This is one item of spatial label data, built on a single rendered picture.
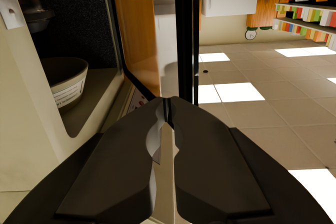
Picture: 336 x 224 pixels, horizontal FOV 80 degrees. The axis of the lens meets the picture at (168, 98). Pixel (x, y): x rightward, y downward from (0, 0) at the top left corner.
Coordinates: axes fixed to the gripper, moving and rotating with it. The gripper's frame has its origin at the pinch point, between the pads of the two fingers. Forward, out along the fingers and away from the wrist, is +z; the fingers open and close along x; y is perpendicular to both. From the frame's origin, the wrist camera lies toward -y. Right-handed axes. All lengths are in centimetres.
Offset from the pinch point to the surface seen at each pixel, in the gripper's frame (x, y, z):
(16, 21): -12.0, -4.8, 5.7
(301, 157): 111, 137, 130
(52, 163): -12.8, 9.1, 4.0
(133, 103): -8.8, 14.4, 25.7
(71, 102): -15.7, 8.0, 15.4
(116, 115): -10.6, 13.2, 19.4
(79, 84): -14.3, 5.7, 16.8
